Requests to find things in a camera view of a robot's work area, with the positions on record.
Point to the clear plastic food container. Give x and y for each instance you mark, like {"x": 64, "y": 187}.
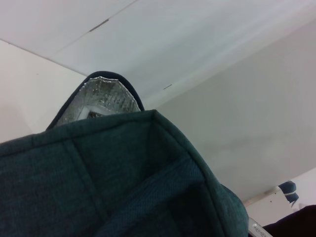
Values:
{"x": 97, "y": 111}

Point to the blue white-striped object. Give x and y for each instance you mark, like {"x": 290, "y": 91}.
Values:
{"x": 288, "y": 191}

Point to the white perforated device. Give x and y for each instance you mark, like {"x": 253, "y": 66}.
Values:
{"x": 256, "y": 228}

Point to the black fabric object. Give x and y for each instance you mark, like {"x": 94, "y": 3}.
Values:
{"x": 293, "y": 223}

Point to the dark teal insulated lunch bag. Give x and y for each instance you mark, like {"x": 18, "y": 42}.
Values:
{"x": 98, "y": 177}

